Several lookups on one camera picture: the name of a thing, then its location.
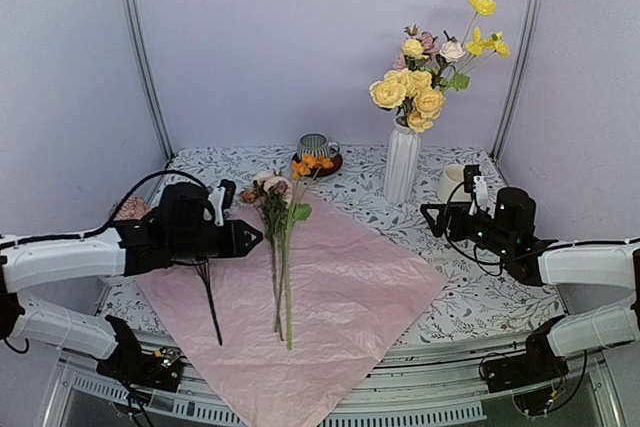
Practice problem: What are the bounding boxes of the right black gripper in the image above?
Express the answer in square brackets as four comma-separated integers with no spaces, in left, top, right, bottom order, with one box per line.
[422,202,514,259]

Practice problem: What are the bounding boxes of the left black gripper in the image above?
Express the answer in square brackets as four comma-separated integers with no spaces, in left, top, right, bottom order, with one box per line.
[170,219,264,261]

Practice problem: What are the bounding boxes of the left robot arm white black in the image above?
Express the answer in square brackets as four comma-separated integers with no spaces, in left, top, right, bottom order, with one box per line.
[1,181,263,381]

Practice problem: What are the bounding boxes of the white ribbed vase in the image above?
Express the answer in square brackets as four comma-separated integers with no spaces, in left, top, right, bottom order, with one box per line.
[383,121,421,204]

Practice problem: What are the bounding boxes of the dark red saucer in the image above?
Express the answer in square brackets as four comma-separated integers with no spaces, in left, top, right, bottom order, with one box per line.
[291,151,345,179]

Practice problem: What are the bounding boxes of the pink rose flower stem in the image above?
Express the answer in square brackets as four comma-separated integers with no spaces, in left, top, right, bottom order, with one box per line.
[392,23,439,71]

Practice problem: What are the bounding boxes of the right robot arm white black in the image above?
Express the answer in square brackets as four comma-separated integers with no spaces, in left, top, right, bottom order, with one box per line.
[420,187,639,383]

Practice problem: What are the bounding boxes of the cream mug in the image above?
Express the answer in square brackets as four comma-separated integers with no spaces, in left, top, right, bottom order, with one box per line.
[437,164,471,203]

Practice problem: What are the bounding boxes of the purple pink wrapping paper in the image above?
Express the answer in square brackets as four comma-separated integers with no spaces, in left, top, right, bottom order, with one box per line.
[136,198,446,426]

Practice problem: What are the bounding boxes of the floral patterned tablecloth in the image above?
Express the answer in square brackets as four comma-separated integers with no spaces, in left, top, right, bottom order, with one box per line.
[97,145,564,346]

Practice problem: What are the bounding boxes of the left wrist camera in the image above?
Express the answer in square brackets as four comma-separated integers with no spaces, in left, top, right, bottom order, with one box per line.
[204,179,236,227]

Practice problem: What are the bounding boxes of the aluminium frame post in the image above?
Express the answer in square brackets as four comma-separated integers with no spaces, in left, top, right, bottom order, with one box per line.
[490,0,542,163]
[122,0,174,161]

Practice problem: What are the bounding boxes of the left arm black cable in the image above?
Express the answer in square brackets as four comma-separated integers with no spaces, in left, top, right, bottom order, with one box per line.
[0,170,211,251]

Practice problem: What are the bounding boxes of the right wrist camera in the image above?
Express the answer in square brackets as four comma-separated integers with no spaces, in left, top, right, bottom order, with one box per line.
[463,164,489,216]

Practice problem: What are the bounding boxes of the dusty pink rose stem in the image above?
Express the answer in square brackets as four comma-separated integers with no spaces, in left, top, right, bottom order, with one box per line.
[240,171,292,341]

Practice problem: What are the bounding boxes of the yellow poppy flower stem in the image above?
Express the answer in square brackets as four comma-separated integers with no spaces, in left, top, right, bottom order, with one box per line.
[439,0,510,92]

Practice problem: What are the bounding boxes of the orange flower stem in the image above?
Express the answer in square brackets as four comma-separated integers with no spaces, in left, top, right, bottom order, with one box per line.
[282,152,335,351]

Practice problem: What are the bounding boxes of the front aluminium rail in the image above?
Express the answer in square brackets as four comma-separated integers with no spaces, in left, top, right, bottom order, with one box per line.
[39,348,631,426]

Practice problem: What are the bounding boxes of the striped grey cup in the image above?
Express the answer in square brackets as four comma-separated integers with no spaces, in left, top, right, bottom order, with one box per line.
[297,133,340,161]

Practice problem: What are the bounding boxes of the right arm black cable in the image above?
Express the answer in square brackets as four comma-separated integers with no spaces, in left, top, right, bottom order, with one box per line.
[444,181,640,278]

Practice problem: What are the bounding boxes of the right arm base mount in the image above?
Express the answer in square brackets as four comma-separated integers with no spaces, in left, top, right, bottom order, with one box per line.
[479,350,569,417]

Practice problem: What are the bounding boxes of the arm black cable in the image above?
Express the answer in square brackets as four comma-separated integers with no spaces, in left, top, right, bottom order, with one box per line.
[444,181,640,278]
[0,170,211,251]

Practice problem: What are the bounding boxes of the left aluminium frame post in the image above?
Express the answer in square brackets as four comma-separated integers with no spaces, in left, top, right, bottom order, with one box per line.
[122,0,174,161]

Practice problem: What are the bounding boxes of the red patterned bowl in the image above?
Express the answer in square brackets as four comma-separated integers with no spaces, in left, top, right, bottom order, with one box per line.
[111,197,151,221]

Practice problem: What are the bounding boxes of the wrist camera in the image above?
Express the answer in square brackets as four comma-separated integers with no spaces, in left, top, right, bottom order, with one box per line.
[204,179,236,227]
[463,164,489,216]

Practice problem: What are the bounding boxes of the blue hydrangea flower stem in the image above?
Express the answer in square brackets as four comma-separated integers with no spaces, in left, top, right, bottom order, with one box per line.
[191,257,223,346]

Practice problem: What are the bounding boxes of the cream yellow rose stem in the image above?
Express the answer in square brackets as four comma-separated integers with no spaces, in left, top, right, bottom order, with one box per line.
[369,69,446,134]

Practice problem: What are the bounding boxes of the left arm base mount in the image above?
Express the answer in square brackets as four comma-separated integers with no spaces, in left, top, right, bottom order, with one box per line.
[96,344,184,393]

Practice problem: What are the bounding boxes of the right aluminium frame post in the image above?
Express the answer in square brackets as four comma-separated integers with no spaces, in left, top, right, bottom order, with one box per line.
[490,0,542,163]

